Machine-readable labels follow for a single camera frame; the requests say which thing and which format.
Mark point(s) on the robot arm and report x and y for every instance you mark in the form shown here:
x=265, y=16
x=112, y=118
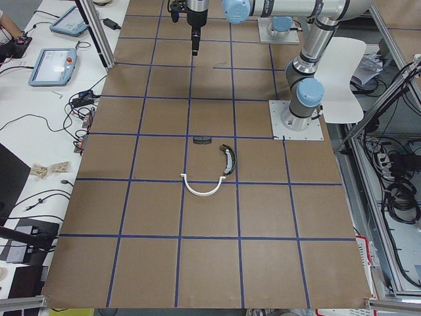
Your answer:
x=306, y=91
x=275, y=26

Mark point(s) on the far teach pendant tablet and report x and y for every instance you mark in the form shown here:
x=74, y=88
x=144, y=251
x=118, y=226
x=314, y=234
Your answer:
x=70, y=23

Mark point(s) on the teach pendant tablet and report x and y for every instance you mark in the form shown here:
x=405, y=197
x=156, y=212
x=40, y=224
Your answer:
x=54, y=67
x=70, y=23

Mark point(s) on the black power adapter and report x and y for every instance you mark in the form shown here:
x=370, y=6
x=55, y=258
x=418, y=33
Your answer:
x=111, y=24

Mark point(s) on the near teach pendant tablet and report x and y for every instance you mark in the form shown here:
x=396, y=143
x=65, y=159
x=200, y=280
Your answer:
x=54, y=67

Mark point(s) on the white plastic chair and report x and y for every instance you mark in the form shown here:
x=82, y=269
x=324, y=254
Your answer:
x=335, y=70

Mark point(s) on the olive curved brake shoe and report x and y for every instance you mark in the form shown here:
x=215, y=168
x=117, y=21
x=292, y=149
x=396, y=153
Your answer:
x=231, y=159

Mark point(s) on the black brake pad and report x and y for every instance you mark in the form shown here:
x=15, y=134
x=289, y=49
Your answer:
x=202, y=140

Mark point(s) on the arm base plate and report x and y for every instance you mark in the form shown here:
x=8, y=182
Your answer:
x=285, y=126
x=291, y=38

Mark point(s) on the aluminium frame post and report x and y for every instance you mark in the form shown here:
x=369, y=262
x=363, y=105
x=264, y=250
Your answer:
x=96, y=31

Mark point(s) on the brown grid table mat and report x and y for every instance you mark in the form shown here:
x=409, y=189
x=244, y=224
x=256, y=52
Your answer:
x=277, y=234

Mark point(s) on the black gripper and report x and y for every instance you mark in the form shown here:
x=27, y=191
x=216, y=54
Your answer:
x=196, y=18

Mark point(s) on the white curved plastic piece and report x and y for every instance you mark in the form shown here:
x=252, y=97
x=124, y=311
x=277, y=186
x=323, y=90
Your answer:
x=202, y=189

